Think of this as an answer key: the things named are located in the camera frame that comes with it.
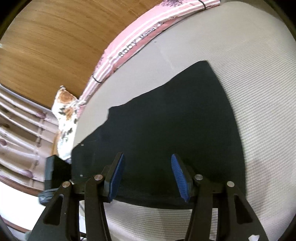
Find floral orange white pillow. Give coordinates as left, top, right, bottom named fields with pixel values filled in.
left=52, top=86, right=78, bottom=160

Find black pants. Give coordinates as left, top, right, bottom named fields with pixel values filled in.
left=72, top=61, right=246, bottom=209

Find wooden bamboo headboard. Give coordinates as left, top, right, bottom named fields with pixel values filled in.
left=1, top=0, right=158, bottom=108

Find pink striped Baby pillow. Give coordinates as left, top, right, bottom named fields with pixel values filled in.
left=75, top=1, right=221, bottom=115

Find pink pleated curtain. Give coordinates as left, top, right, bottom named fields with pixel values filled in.
left=1, top=86, right=58, bottom=196

